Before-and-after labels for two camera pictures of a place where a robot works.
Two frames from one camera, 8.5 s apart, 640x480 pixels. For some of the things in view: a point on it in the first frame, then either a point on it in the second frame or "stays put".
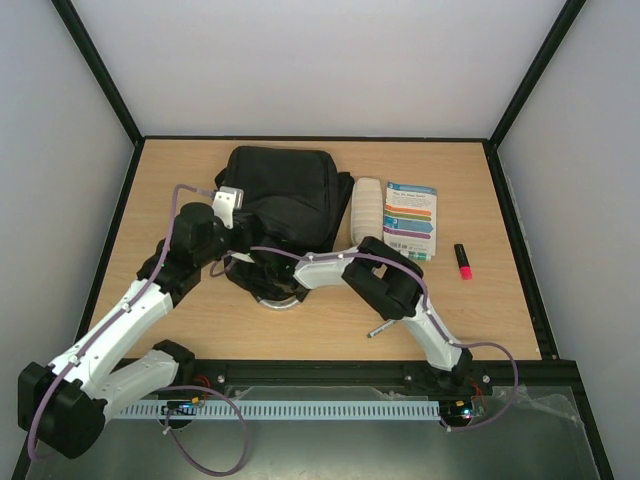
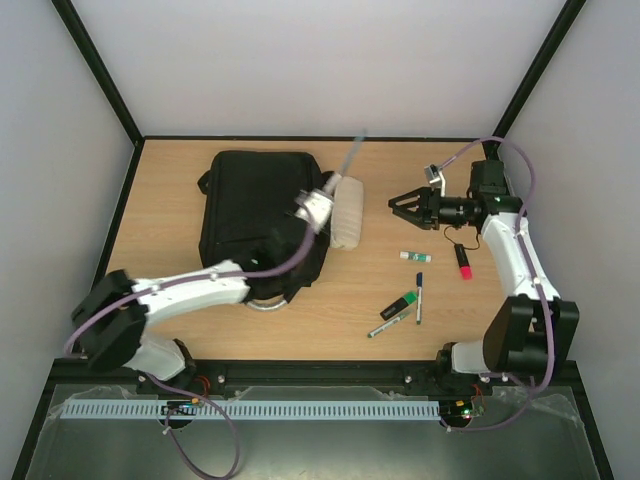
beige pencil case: x=367 y=209 -> x=347 y=213
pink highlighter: x=465 y=269 stays put
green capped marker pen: x=381 y=328 stays put
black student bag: x=294 y=201 stays put
